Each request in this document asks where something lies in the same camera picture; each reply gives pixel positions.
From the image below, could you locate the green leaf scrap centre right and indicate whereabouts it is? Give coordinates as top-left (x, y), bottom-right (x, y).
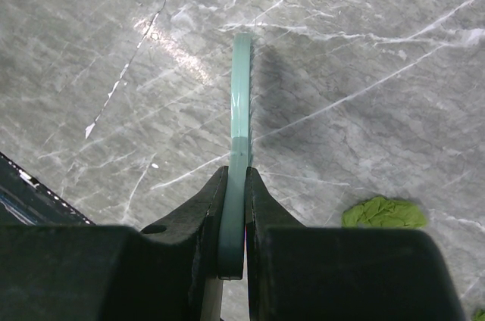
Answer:
top-left (341, 196), bottom-right (428, 229)

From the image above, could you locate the teal hand brush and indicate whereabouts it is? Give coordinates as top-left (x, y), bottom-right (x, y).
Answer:
top-left (217, 33), bottom-right (252, 280)

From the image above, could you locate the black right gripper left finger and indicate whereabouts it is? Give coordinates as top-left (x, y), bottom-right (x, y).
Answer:
top-left (1, 167), bottom-right (227, 320)

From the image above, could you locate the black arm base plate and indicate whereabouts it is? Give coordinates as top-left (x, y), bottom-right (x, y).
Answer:
top-left (1, 154), bottom-right (94, 226)

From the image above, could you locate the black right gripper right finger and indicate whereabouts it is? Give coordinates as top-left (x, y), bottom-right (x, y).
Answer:
top-left (245, 168), bottom-right (466, 320)

